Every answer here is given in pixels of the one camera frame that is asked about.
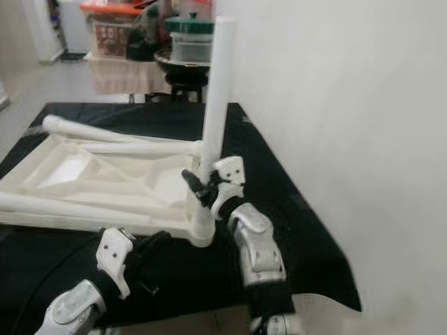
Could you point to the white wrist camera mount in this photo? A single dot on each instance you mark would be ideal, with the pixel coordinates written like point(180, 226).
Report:
point(230, 171)
point(115, 257)

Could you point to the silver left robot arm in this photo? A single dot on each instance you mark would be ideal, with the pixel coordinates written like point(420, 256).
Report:
point(70, 314)

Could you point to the black tablecloth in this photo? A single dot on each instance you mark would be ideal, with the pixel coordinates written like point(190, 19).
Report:
point(286, 209)

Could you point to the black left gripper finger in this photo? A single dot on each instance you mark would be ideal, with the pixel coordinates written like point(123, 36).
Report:
point(157, 244)

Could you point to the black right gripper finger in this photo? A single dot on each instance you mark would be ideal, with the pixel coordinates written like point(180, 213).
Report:
point(194, 186)

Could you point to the white plastic table leg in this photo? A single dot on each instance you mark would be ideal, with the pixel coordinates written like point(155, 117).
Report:
point(147, 148)
point(77, 128)
point(56, 207)
point(222, 77)

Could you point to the clear plastic container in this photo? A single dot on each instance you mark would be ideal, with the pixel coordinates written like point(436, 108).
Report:
point(192, 47)

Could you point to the beige table cover cloth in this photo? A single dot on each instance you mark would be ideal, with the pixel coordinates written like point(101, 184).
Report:
point(122, 73)

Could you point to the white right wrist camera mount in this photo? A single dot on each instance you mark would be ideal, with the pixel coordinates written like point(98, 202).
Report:
point(230, 171)

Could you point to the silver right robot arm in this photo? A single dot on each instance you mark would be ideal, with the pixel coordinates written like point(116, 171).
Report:
point(258, 251)

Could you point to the green pot lid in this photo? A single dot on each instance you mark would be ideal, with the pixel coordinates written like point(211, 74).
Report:
point(188, 24)

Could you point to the orange lidded storage box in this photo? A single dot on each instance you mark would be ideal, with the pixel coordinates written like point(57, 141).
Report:
point(108, 35)

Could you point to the white cabinet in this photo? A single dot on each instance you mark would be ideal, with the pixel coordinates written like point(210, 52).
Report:
point(71, 24)

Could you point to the white plastic table top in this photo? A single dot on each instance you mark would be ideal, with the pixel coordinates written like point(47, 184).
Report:
point(84, 171)

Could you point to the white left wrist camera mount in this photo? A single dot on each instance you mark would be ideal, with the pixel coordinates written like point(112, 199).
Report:
point(115, 257)

